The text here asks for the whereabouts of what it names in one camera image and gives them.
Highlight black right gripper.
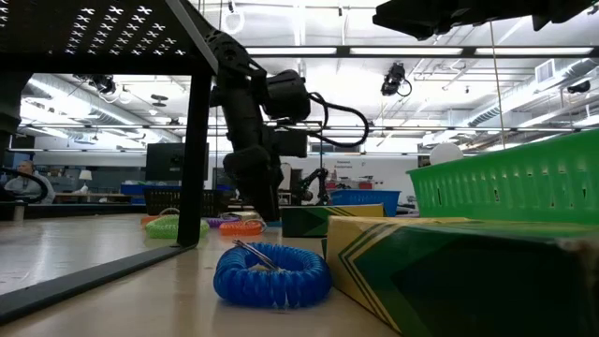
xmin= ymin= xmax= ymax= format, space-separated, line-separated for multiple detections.
xmin=373 ymin=0 xmax=474 ymax=42

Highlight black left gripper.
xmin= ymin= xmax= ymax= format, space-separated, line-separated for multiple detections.
xmin=223 ymin=144 xmax=282 ymax=223

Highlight blue coil keychain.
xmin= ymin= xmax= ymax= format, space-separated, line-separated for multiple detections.
xmin=212 ymin=239 xmax=333 ymax=311

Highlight green coil keychain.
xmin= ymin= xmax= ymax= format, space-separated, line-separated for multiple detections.
xmin=144 ymin=208 xmax=211 ymax=241

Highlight black perforated metal shelf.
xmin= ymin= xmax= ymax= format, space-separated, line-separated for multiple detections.
xmin=0 ymin=0 xmax=219 ymax=325

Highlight red background bins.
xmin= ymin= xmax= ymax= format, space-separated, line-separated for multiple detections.
xmin=327 ymin=180 xmax=375 ymax=191

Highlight black plastic basket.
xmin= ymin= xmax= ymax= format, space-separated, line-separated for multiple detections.
xmin=142 ymin=186 xmax=231 ymax=218

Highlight blue plastic basket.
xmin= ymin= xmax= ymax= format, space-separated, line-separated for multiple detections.
xmin=329 ymin=189 xmax=402 ymax=218

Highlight black monitor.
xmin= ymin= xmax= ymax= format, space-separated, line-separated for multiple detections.
xmin=145 ymin=142 xmax=211 ymax=183

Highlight white light bulb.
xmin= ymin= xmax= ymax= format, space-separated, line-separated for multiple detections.
xmin=429 ymin=142 xmax=464 ymax=167

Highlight small background table lamp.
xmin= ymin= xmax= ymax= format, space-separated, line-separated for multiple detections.
xmin=78 ymin=168 xmax=94 ymax=194

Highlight green plastic basket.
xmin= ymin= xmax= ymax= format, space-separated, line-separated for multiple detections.
xmin=405 ymin=129 xmax=599 ymax=225

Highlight yellow Crayola 24 crayon box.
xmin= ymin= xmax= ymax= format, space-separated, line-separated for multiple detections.
xmin=322 ymin=215 xmax=599 ymax=337

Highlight person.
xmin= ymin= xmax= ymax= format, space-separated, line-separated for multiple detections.
xmin=3 ymin=159 xmax=56 ymax=205

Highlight orange coil keychain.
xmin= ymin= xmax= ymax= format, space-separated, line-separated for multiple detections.
xmin=218 ymin=218 xmax=269 ymax=237

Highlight black overhead camera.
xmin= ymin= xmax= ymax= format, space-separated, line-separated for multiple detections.
xmin=380 ymin=62 xmax=414 ymax=98

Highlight thin hanging cord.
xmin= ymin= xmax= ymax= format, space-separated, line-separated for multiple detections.
xmin=488 ymin=21 xmax=506 ymax=151

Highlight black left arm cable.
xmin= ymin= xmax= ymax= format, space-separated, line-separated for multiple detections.
xmin=308 ymin=92 xmax=371 ymax=149

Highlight black ceiling camera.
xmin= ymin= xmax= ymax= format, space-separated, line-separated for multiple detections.
xmin=74 ymin=73 xmax=118 ymax=97

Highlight black arm base cable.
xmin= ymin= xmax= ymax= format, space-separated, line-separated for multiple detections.
xmin=0 ymin=168 xmax=51 ymax=205

